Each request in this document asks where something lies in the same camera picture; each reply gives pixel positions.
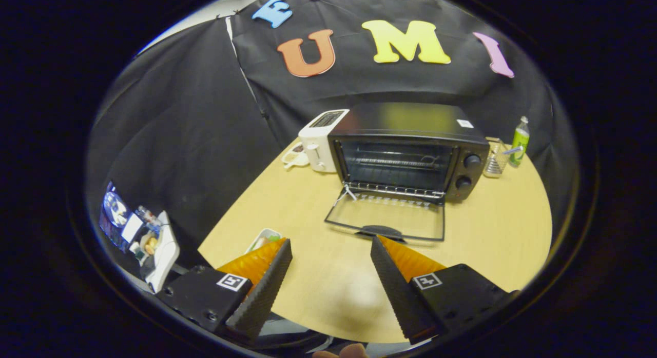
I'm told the white plastic bin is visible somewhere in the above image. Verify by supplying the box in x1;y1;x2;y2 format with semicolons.
145;210;180;294

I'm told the dark printed box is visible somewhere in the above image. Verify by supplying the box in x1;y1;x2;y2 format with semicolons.
99;181;144;253

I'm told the clear glass jar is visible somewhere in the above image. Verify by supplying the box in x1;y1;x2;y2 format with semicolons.
482;137;524;179

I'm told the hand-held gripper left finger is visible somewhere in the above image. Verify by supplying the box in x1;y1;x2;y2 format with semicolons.
157;238;293;343

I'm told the small clear plastic bottle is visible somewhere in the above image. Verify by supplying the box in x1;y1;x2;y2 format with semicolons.
134;205;162;230

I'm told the green label plastic bottle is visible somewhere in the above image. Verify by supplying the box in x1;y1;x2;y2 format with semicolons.
508;116;530;168

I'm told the small white dish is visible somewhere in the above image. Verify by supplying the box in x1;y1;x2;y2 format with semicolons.
281;142;311;170

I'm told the black backdrop cloth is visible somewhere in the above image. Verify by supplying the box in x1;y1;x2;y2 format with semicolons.
85;0;578;276

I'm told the black toaster oven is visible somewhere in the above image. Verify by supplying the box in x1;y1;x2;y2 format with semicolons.
323;103;491;243

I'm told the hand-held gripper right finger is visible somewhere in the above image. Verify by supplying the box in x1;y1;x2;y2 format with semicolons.
370;235;519;346

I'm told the white food tray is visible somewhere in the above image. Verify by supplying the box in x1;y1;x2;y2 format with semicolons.
245;228;283;254

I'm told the white pop-up toaster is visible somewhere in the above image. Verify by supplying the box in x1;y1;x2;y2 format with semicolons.
298;109;351;174

